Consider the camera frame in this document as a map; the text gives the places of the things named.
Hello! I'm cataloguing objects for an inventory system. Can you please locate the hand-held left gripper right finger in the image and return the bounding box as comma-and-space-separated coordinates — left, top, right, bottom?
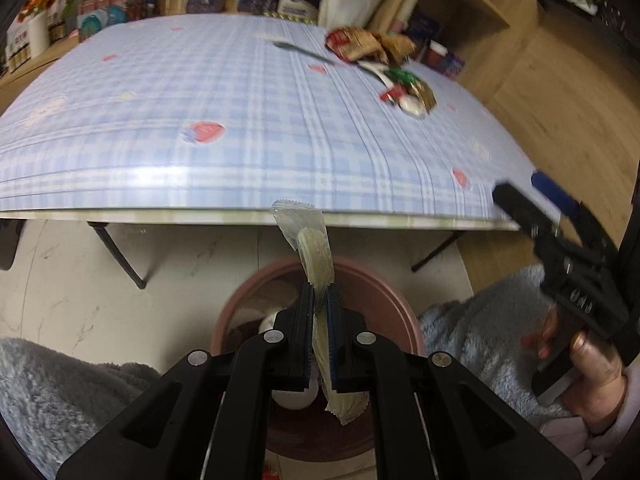
326, 284, 587, 480

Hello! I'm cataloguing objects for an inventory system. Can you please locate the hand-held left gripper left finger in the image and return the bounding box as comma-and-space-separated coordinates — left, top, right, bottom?
56, 283, 316, 480

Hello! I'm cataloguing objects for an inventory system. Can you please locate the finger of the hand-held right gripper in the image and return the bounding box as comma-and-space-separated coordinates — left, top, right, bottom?
492, 182, 564, 249
530, 172, 619, 261

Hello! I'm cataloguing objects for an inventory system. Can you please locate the pink plastic bin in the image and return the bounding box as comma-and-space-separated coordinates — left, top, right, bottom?
212, 256, 427, 462

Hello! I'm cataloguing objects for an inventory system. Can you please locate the pale clear plastic wrapper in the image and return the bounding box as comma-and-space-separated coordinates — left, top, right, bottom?
271, 199, 372, 427

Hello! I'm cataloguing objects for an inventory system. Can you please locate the gold foil wrapper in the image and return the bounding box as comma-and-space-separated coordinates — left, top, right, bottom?
410, 79, 439, 114

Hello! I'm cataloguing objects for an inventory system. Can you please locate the white plastic spoon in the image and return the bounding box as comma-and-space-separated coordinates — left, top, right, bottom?
359, 60, 427, 119

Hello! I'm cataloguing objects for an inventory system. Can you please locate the red green foil wrapper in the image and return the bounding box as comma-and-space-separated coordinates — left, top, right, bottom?
381, 65, 426, 104

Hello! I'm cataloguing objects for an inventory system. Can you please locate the red gold snack wrapper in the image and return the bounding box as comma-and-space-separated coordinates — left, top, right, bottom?
325, 26, 417, 65

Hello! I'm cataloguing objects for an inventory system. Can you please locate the grey spoon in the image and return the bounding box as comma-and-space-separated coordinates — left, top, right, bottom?
273, 39, 341, 67

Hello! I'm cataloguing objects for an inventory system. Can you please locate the person's right hand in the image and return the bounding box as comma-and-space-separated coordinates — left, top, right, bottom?
522, 305, 629, 434

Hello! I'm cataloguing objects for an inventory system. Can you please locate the black table leg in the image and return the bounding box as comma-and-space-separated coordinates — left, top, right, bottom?
410, 230, 466, 274
87, 220, 149, 291

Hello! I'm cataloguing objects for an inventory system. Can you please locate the person's right leg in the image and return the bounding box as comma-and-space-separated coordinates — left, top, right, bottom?
419, 264, 573, 428

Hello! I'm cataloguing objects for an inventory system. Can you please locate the person's leg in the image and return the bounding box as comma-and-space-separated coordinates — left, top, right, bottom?
419, 264, 573, 428
0, 337, 162, 480

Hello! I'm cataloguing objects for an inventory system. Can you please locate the purple box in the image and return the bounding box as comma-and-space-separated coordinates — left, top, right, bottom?
442, 52, 466, 79

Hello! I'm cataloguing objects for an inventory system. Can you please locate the red cup with white lid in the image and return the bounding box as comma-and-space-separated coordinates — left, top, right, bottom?
424, 41, 447, 70

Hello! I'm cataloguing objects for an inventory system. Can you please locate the wooden shelf unit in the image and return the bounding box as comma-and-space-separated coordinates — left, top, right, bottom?
367, 0, 511, 79

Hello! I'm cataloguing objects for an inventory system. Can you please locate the dark blue box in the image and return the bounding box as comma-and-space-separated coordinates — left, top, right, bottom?
410, 9, 444, 44

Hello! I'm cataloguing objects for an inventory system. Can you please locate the stack of pastel paper cups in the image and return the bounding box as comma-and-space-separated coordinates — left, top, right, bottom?
392, 0, 420, 34

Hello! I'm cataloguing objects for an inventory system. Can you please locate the person's left leg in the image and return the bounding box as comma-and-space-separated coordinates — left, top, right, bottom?
0, 337, 162, 480

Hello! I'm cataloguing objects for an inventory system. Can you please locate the white flower pot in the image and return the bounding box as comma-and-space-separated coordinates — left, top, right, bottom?
317, 0, 385, 31

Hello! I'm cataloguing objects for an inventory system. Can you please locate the blue plaid tablecloth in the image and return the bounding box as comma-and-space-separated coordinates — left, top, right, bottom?
0, 14, 539, 231

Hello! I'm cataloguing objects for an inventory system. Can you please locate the blue white carton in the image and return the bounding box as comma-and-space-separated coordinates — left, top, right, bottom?
276, 0, 322, 24

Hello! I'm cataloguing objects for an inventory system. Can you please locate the teal round tin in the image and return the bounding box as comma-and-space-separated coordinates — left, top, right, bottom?
79, 7, 126, 41

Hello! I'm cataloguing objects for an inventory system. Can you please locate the white bottle vase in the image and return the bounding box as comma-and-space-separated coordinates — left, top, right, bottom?
27, 10, 52, 57

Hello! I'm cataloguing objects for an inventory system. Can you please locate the row of small brown bottles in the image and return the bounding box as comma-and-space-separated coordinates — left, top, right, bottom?
5, 34, 32, 74

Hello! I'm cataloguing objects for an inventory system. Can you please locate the black wire rack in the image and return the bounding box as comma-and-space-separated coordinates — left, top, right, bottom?
535, 0, 632, 57

